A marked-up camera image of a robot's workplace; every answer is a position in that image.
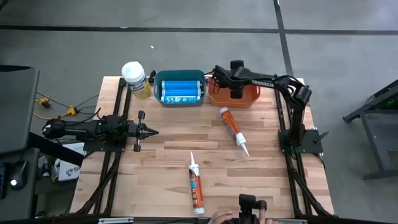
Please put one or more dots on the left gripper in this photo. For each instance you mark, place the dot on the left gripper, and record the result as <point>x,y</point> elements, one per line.
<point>140,130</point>

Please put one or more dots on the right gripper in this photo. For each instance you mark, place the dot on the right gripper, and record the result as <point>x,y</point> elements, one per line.
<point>236,67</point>

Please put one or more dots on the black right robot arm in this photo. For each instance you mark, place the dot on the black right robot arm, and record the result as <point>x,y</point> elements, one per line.
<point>297,121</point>

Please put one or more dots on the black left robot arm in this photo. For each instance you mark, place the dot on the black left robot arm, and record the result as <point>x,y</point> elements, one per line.
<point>81,127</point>

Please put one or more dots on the Lysol wipes canister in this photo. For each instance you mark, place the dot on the Lysol wipes canister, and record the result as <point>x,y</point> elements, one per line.
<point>133,73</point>

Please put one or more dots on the orange plastic bin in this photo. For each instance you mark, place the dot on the orange plastic bin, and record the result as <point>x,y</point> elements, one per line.
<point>255,93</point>

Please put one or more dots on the teal plastic bin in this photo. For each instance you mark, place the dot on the teal plastic bin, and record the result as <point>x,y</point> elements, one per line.
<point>180,75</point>

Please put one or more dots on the white cardboard box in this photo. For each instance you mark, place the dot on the white cardboard box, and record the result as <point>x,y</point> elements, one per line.
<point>70,171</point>

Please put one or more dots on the black diagonal bar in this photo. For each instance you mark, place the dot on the black diagonal bar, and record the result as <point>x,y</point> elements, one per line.
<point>56,149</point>

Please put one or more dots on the person's hand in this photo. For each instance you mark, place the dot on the person's hand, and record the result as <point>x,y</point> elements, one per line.
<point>220,217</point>
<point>264,217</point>

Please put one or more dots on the black handheld device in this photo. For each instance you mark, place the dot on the black handheld device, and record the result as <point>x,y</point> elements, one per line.
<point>247,202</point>

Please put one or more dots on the dark grey desk panel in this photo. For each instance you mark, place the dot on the dark grey desk panel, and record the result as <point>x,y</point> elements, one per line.
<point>18,109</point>

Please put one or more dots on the black computer mouse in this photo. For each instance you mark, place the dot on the black computer mouse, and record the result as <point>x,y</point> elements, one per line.
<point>18,174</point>

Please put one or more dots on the grey desk top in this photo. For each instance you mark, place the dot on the grey desk top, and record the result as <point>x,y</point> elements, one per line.
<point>18,205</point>

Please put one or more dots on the dark grey metal cart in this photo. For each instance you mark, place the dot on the dark grey metal cart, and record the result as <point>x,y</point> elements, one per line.
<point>376,140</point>

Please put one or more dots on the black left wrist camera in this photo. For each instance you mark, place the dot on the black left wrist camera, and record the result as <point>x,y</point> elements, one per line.
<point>130,130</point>

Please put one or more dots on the black aluminium table frame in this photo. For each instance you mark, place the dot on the black aluminium table frame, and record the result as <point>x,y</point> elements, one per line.
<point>122,83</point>

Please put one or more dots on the silver bracket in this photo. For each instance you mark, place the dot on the silver bracket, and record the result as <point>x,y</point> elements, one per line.
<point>293,221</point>
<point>115,221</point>

